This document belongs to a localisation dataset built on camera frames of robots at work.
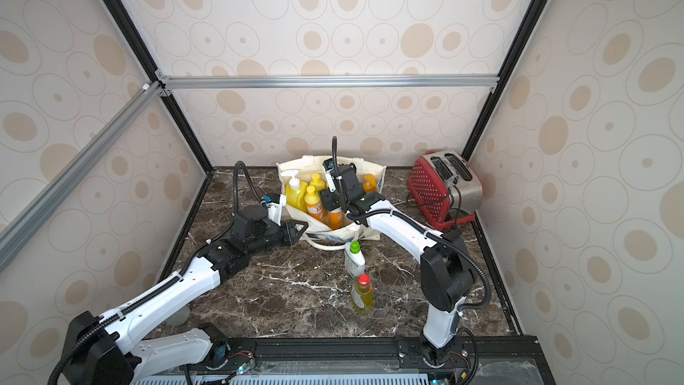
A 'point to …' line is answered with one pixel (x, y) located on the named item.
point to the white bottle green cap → (354, 258)
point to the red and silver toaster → (446, 187)
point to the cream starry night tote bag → (300, 180)
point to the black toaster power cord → (451, 202)
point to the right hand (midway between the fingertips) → (340, 186)
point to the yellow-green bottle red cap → (362, 294)
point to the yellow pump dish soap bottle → (296, 192)
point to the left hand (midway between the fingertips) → (314, 226)
